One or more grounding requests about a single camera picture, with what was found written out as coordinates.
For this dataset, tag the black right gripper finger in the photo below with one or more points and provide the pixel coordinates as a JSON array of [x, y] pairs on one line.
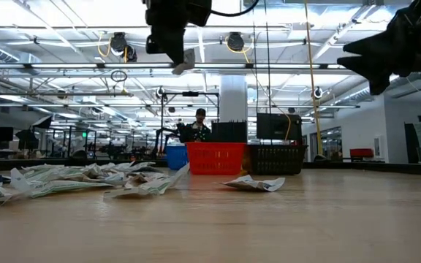
[[375, 45], [378, 71]]

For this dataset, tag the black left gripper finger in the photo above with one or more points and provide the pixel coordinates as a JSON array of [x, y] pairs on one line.
[[172, 42]]

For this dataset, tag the dark standing panel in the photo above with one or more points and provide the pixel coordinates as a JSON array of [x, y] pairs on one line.
[[411, 142]]

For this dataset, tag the red storage bin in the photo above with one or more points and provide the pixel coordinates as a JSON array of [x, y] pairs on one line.
[[361, 152]]

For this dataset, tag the white building column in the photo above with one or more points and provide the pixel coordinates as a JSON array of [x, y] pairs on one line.
[[233, 98]]

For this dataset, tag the person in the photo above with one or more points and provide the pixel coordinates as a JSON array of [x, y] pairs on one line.
[[197, 131]]

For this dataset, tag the overhead light bar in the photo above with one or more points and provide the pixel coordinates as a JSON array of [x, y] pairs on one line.
[[68, 66]]

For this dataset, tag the black hanging monitor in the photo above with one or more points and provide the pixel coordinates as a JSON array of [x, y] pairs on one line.
[[278, 126]]

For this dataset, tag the blue plastic basket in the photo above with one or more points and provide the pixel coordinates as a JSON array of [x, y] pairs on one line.
[[177, 157]]

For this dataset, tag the red plastic basket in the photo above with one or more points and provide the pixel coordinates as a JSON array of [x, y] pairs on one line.
[[216, 159]]

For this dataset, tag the black plastic basket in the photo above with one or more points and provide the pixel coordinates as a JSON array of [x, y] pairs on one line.
[[276, 159]]

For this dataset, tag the black studio lamp shade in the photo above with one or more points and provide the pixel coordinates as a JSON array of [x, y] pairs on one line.
[[42, 122]]

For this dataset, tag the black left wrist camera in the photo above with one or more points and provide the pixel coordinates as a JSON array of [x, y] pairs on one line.
[[199, 11]]

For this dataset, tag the silver ventilation duct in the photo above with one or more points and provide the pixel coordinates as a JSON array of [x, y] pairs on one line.
[[353, 95]]

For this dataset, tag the black background rig frame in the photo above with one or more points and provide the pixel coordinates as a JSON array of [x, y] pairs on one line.
[[190, 94]]

